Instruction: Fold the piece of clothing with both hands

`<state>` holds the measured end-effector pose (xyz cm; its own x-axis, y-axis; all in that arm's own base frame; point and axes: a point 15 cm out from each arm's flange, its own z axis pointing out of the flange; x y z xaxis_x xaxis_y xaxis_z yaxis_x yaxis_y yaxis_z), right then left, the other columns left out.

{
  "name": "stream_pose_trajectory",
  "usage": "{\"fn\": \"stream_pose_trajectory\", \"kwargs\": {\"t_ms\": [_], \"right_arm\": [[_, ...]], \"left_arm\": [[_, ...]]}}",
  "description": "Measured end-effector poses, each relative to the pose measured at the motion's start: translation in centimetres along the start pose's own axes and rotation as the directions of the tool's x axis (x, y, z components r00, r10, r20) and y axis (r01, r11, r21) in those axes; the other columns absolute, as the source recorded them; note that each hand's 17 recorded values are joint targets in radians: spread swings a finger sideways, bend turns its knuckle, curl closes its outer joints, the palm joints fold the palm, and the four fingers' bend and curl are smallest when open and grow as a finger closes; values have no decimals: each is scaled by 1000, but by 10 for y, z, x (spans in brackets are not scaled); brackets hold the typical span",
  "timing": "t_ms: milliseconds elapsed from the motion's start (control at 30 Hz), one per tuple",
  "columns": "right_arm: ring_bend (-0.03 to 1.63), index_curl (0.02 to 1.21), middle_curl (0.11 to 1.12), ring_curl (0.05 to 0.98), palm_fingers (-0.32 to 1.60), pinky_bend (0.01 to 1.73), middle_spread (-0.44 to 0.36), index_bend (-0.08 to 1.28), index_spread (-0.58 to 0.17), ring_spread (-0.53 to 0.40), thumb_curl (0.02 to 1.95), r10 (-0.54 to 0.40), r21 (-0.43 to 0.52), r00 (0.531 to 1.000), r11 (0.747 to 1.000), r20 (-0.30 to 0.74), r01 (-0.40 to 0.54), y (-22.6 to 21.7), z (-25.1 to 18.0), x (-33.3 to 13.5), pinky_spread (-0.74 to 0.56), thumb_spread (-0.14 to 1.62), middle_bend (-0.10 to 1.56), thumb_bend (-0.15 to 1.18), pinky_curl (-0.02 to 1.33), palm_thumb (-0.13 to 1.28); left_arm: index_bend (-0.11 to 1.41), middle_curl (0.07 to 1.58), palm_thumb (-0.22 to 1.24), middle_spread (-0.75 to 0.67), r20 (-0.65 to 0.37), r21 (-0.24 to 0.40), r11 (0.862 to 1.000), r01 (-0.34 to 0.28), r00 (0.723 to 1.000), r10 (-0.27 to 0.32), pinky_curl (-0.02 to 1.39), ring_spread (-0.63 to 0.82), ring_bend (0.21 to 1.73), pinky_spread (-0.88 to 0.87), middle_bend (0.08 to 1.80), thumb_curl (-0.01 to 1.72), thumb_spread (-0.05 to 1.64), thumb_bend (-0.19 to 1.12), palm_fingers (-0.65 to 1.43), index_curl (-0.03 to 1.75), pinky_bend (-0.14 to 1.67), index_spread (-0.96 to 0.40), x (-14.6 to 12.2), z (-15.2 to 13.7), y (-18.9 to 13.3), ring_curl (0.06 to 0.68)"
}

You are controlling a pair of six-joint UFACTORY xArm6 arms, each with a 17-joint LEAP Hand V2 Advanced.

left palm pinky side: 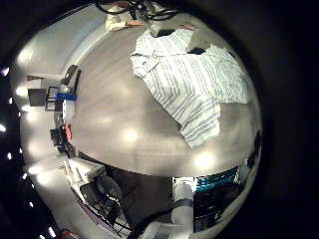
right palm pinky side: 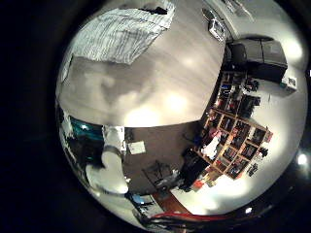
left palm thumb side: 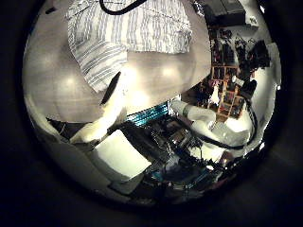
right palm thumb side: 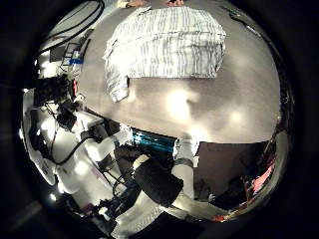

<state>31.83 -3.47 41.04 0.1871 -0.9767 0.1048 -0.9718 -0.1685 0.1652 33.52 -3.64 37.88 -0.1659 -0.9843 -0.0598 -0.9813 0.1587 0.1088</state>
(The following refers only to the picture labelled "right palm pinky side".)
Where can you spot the grey striped cloth garment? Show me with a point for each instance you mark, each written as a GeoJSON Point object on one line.
{"type": "Point", "coordinates": [120, 35]}

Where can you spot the white paper sheet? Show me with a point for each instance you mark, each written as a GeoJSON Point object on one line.
{"type": "Point", "coordinates": [136, 147]}

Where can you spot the black tripod stand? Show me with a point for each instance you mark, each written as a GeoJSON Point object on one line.
{"type": "Point", "coordinates": [158, 174]}

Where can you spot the person in white shirt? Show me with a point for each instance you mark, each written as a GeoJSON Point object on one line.
{"type": "Point", "coordinates": [212, 147]}

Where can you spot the black office chair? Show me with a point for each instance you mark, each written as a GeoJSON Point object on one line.
{"type": "Point", "coordinates": [194, 168]}

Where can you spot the teal bin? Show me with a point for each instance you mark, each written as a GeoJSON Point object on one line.
{"type": "Point", "coordinates": [85, 130]}

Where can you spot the blue lit screen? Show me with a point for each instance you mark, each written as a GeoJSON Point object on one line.
{"type": "Point", "coordinates": [139, 199]}

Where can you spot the wooden cube shelf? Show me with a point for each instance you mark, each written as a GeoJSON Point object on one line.
{"type": "Point", "coordinates": [238, 142]}

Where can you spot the reddish brown floor mat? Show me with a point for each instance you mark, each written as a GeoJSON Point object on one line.
{"type": "Point", "coordinates": [170, 204]}

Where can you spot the white boxy device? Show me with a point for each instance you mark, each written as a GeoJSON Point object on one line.
{"type": "Point", "coordinates": [216, 29]}

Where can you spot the dark oval flat object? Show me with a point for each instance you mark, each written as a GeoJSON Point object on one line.
{"type": "Point", "coordinates": [207, 14]}

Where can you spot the black cabinet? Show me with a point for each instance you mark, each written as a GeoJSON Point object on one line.
{"type": "Point", "coordinates": [259, 56]}

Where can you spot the small white wall box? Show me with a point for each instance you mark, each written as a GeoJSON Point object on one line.
{"type": "Point", "coordinates": [288, 83]}

